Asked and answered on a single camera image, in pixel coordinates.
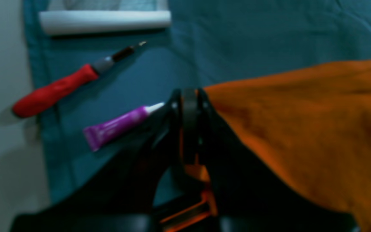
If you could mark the orange t-shirt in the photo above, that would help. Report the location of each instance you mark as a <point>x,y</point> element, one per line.
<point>311,127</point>

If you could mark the orange black utility knife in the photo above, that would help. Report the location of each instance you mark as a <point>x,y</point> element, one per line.
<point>187,213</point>

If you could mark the red handled screwdriver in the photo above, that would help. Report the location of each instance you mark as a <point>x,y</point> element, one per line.
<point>43,98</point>

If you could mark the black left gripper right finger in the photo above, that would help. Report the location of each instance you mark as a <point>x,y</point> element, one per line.
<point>248,195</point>

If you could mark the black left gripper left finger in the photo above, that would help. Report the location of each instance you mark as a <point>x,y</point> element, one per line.
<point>120,196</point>

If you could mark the blue table cloth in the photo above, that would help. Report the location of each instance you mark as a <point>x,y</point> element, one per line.
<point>208,42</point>

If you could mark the purple tube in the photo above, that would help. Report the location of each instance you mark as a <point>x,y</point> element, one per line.
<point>100,134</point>

